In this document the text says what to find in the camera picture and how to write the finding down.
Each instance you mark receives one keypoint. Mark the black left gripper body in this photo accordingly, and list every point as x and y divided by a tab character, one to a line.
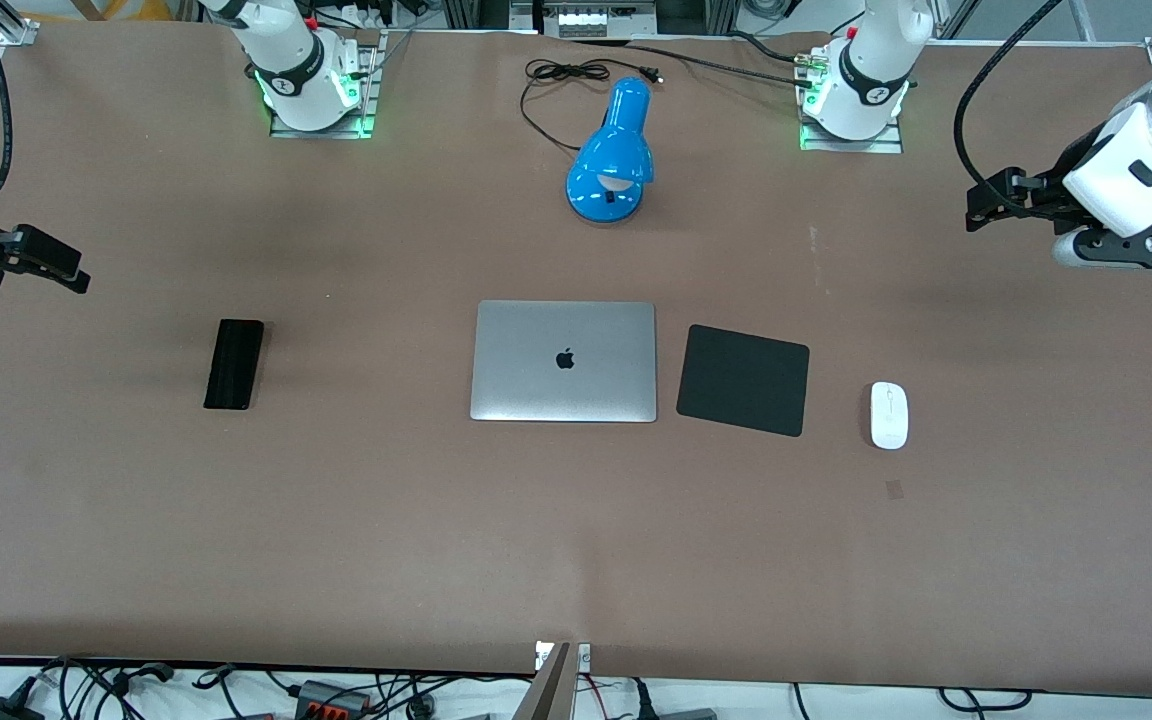
1067	170

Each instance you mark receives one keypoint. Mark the black smartphone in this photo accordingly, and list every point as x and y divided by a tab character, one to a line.
234	365

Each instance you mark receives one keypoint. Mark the white computer mouse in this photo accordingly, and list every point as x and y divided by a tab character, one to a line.
889	415

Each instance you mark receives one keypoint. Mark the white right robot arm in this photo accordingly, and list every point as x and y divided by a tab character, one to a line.
296	60

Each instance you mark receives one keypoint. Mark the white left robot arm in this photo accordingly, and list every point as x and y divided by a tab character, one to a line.
871	70

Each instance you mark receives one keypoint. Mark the black mouse pad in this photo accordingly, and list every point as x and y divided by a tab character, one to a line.
744	380

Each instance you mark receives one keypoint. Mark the blue desk lamp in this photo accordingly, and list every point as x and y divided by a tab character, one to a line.
614	150

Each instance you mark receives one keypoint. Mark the white power strip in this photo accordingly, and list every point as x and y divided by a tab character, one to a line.
591	20

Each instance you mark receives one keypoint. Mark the black power adapter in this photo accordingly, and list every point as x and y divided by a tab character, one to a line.
1	710

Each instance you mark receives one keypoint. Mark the silver closed laptop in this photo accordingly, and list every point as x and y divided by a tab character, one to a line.
563	380

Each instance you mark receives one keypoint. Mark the grey box with orange connectors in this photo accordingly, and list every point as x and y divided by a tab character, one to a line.
331	700

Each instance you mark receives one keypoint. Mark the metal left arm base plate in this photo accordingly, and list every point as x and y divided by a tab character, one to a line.
886	146

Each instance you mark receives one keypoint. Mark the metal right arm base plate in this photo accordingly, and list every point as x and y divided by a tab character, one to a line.
369	110

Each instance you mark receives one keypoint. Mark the white post bracket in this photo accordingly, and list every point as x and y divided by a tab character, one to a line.
583	657

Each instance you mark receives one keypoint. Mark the grey upright post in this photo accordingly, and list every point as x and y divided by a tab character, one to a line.
551	690

